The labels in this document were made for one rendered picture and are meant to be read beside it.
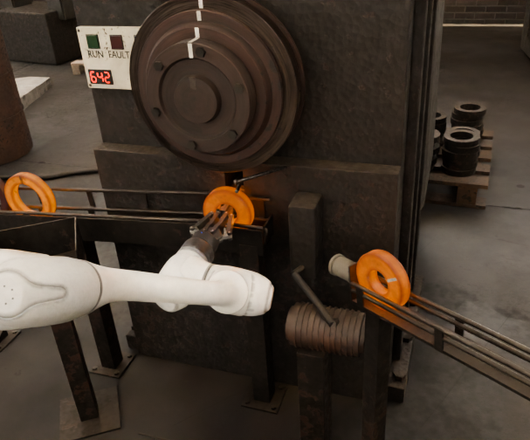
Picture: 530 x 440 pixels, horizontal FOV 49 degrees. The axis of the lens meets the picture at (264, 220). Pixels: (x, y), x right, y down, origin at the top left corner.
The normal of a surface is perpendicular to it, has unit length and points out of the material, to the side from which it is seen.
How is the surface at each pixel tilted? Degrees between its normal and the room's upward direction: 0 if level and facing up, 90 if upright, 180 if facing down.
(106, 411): 0
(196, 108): 90
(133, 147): 0
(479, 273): 0
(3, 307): 53
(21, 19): 90
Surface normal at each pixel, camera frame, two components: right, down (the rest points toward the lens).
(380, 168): -0.06, -0.87
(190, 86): -0.32, 0.49
